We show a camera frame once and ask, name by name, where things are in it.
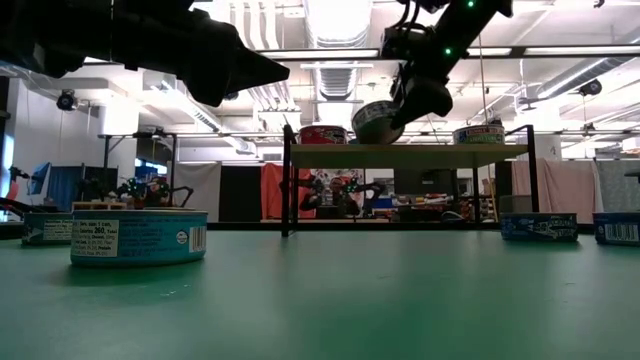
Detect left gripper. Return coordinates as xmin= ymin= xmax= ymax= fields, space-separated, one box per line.
xmin=29 ymin=0 xmax=291 ymax=108

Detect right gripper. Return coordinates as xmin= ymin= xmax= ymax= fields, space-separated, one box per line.
xmin=389 ymin=0 xmax=496 ymax=130

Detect silver lid green label can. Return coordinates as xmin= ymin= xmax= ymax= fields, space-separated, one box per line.
xmin=350 ymin=99 xmax=405 ymax=146
xmin=452 ymin=123 xmax=506 ymax=146

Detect silver lid red label can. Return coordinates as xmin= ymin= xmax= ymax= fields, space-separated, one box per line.
xmin=298 ymin=125 xmax=349 ymax=146

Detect teal label barcode can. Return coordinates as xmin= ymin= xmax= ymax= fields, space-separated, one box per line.
xmin=69 ymin=209 xmax=209 ymax=269

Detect black cabinet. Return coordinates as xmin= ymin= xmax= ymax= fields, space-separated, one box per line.
xmin=392 ymin=168 xmax=457 ymax=211

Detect ceiling air vent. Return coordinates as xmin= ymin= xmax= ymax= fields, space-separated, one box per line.
xmin=316 ymin=66 xmax=359 ymax=101

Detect black overhead beam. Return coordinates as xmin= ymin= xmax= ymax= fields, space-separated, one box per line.
xmin=257 ymin=45 xmax=640 ymax=62

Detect black metal rack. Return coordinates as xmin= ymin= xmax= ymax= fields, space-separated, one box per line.
xmin=101 ymin=130 xmax=180 ymax=211

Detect white printed cloth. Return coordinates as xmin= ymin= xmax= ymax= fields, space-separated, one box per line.
xmin=312 ymin=168 xmax=366 ymax=202

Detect plain white sheet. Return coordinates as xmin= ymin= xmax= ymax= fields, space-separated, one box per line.
xmin=173 ymin=162 xmax=223 ymax=224

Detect black panel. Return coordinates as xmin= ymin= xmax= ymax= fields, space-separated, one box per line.
xmin=218 ymin=164 xmax=263 ymax=224

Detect orange red cloth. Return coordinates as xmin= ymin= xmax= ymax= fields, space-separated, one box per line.
xmin=260 ymin=162 xmax=317 ymax=221

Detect person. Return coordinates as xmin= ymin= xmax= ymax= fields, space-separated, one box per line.
xmin=324 ymin=175 xmax=357 ymax=220

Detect grey box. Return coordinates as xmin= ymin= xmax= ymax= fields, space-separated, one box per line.
xmin=498 ymin=194 xmax=534 ymax=216

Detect background robot green lights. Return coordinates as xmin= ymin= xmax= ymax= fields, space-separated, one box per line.
xmin=79 ymin=175 xmax=195 ymax=211

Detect pink patterned cloth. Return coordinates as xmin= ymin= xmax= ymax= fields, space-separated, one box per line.
xmin=510 ymin=158 xmax=605 ymax=226

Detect silver lid blue label can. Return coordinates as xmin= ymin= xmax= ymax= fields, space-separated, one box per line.
xmin=499 ymin=212 xmax=579 ymax=243
xmin=592 ymin=211 xmax=640 ymax=247

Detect wooden crate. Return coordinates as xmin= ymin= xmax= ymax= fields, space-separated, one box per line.
xmin=71 ymin=200 xmax=130 ymax=211

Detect blue cloth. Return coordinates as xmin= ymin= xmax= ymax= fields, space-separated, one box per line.
xmin=47 ymin=165 xmax=120 ymax=212

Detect blue tilted monitor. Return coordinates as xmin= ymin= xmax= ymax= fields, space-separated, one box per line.
xmin=27 ymin=161 xmax=52 ymax=196

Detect grey patterned cloth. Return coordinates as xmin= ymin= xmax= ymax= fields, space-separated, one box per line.
xmin=594 ymin=159 xmax=640 ymax=214

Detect silver lid teal white can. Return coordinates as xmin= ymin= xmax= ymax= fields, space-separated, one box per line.
xmin=21 ymin=211 xmax=75 ymax=247

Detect green table mat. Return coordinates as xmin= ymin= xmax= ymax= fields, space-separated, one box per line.
xmin=0 ymin=227 xmax=640 ymax=360

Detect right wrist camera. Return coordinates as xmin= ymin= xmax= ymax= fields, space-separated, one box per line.
xmin=381 ymin=24 xmax=432 ymax=60

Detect yellow power cable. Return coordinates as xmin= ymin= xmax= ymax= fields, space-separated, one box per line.
xmin=474 ymin=34 xmax=490 ymax=126

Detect wooden shelf black metal frame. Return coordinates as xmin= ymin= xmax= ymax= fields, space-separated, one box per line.
xmin=280 ymin=123 xmax=541 ymax=239

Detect black aluminium table frame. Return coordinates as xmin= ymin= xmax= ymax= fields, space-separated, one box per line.
xmin=0 ymin=219 xmax=596 ymax=236

